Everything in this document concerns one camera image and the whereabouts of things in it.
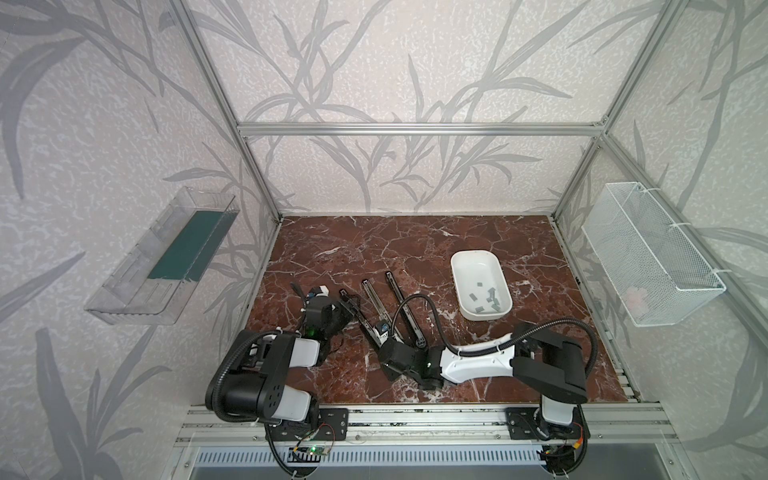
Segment white plastic tray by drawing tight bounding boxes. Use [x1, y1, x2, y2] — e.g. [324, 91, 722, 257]
[450, 250, 513, 322]

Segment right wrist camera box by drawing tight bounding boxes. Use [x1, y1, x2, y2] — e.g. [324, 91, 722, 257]
[372, 320, 393, 347]

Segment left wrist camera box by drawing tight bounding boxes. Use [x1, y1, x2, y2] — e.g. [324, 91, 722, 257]
[307, 285, 329, 299]

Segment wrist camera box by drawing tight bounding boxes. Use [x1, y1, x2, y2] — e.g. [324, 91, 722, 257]
[372, 320, 393, 347]
[307, 285, 329, 299]

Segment black stapler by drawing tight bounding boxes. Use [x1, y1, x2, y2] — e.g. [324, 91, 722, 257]
[339, 288, 381, 351]
[385, 271, 428, 350]

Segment green mat in shelf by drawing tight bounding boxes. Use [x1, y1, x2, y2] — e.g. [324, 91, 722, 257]
[148, 210, 237, 282]

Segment aluminium frame crossbar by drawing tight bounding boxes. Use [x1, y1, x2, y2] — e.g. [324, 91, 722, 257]
[237, 122, 603, 138]

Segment black corrugated cable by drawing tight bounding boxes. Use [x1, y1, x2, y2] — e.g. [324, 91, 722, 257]
[204, 281, 307, 424]
[389, 292, 600, 379]

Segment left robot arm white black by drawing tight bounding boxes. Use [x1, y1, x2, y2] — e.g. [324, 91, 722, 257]
[205, 289, 354, 430]

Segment pink object in basket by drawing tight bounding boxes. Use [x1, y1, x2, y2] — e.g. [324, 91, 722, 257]
[623, 287, 650, 316]

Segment small circuit board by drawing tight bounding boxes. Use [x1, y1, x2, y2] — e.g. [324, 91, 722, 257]
[289, 445, 332, 463]

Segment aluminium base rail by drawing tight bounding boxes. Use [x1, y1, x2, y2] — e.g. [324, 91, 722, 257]
[173, 403, 679, 447]

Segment left black corrugated cable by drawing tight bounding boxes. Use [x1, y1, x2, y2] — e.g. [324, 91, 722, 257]
[204, 281, 307, 424]

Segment beige grey stapler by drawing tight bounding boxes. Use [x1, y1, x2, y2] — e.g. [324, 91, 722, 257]
[361, 279, 391, 329]

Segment white wire mesh basket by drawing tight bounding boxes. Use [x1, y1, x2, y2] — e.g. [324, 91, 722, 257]
[582, 182, 727, 327]

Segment right black corrugated cable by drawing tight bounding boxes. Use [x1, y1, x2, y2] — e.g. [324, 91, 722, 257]
[389, 292, 600, 379]

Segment clear acrylic wall shelf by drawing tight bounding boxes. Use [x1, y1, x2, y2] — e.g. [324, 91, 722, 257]
[85, 187, 240, 326]

